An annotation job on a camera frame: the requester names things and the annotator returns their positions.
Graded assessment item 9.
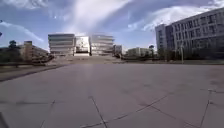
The grass strip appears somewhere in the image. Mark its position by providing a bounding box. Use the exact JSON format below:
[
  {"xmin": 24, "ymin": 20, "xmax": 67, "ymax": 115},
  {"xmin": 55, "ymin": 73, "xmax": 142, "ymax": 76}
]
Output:
[{"xmin": 0, "ymin": 63, "xmax": 68, "ymax": 83}]

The pole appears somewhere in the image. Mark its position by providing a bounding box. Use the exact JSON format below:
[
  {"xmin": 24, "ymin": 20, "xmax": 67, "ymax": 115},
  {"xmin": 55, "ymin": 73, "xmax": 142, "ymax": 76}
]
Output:
[{"xmin": 180, "ymin": 44, "xmax": 185, "ymax": 65}]

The small pale building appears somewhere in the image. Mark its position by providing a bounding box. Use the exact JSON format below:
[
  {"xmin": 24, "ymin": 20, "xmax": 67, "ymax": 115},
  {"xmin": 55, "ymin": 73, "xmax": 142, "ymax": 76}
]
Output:
[{"xmin": 126, "ymin": 46, "xmax": 153, "ymax": 58}]

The row of trees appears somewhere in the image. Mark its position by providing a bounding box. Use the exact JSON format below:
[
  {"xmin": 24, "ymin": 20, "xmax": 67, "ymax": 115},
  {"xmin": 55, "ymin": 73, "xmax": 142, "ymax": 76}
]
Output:
[{"xmin": 147, "ymin": 44, "xmax": 224, "ymax": 62}]

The white banded building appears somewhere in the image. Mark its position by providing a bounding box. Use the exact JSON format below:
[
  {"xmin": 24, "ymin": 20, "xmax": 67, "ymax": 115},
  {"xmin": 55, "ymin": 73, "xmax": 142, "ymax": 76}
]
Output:
[{"xmin": 47, "ymin": 32, "xmax": 116, "ymax": 57}]

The brown building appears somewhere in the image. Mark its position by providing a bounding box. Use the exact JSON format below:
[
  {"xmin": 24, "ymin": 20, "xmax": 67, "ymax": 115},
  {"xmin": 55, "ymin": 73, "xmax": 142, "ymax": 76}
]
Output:
[{"xmin": 18, "ymin": 40, "xmax": 51, "ymax": 63}]

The grey paved plaza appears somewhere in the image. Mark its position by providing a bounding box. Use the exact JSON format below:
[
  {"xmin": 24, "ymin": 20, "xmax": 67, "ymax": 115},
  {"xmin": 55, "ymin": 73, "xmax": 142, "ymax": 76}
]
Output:
[{"xmin": 0, "ymin": 62, "xmax": 224, "ymax": 128}]

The large grey windowed building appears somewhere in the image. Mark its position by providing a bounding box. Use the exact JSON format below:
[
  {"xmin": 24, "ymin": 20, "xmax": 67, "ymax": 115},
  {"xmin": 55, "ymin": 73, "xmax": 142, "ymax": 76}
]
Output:
[{"xmin": 154, "ymin": 7, "xmax": 224, "ymax": 61}]

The tree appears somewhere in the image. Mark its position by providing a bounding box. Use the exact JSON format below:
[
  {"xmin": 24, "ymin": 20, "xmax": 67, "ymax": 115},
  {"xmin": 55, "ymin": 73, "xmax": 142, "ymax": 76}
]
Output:
[{"xmin": 6, "ymin": 39, "xmax": 22, "ymax": 65}]

